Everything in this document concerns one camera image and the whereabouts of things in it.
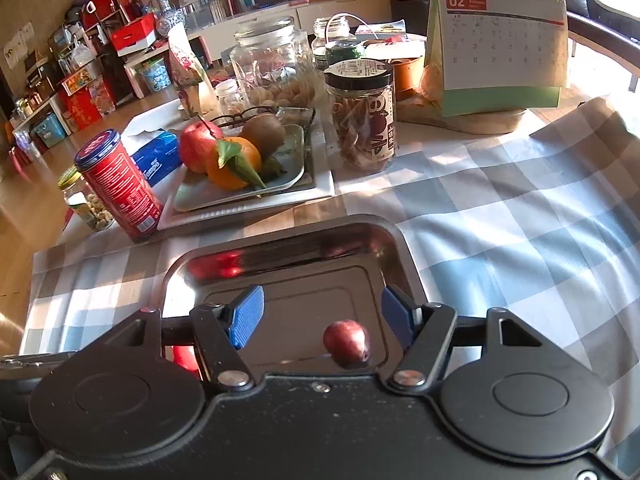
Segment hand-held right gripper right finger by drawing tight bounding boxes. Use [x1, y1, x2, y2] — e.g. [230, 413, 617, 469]
[381, 284, 544, 394]

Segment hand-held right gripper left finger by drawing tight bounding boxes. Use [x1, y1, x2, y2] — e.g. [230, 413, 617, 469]
[107, 285, 266, 394]

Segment pointed dark red plum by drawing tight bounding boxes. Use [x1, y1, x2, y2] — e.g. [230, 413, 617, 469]
[322, 320, 372, 368]

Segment stainless steel tray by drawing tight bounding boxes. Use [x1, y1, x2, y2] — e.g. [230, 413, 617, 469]
[159, 214, 432, 377]

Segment checked tablecloth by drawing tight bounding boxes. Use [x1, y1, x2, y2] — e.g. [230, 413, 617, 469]
[20, 94, 640, 480]

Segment white square plate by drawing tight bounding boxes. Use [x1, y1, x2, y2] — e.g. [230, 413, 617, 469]
[157, 109, 336, 231]

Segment orange with green leaf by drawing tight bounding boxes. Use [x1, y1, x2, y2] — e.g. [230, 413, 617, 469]
[205, 136, 267, 191]

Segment red apple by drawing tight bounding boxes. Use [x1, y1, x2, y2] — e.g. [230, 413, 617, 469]
[178, 119, 224, 175]

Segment red tin can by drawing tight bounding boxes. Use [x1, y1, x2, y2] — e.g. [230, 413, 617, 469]
[74, 130, 164, 244]

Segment blue tissue box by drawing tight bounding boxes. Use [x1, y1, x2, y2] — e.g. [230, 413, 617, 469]
[122, 130, 182, 187]

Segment brown kiwi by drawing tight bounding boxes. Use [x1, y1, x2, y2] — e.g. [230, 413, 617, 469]
[240, 113, 287, 159]

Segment yellow-lidded nut jar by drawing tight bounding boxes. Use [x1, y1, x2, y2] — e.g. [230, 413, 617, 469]
[57, 166, 117, 233]

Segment black eyeglasses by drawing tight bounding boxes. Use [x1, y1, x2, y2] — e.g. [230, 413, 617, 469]
[208, 107, 317, 134]

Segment black-lidded snack jar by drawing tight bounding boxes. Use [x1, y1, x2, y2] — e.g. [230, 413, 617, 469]
[324, 59, 397, 176]

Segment round wooden board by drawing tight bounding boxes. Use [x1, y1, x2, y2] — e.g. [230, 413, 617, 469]
[395, 94, 527, 136]

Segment small white-lidded glass jar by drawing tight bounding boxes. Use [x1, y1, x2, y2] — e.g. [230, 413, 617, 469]
[214, 78, 246, 116]

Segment orange pot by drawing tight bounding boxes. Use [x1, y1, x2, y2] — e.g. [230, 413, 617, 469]
[389, 57, 427, 102]

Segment large glass jar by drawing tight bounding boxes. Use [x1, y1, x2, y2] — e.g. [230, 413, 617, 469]
[230, 16, 322, 112]

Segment blue patterned bucket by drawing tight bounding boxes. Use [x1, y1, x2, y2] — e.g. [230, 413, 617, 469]
[137, 57, 174, 94]

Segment patterned red gift box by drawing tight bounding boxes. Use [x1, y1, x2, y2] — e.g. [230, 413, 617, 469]
[64, 82, 117, 131]

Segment green can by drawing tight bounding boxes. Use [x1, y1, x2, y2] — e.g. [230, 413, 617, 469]
[325, 39, 369, 69]

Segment teal storage basket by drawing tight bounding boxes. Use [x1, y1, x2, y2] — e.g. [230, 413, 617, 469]
[32, 112, 69, 149]

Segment magazine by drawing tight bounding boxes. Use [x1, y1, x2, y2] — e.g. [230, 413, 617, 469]
[354, 18, 407, 41]

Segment desk calendar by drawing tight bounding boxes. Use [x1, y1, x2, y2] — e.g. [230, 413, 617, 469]
[423, 0, 570, 117]

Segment red and white box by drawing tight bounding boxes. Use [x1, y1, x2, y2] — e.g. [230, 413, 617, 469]
[109, 13, 159, 57]

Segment blue and white vase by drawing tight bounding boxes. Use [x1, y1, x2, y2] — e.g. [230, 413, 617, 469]
[154, 0, 187, 39]

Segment white low cabinet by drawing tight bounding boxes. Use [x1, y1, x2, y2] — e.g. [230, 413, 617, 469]
[200, 0, 394, 61]

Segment dark chair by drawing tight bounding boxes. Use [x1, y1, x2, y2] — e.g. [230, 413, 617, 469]
[565, 0, 640, 94]

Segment glass jar with wire handle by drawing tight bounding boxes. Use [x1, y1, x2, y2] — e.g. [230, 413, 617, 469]
[312, 13, 367, 72]

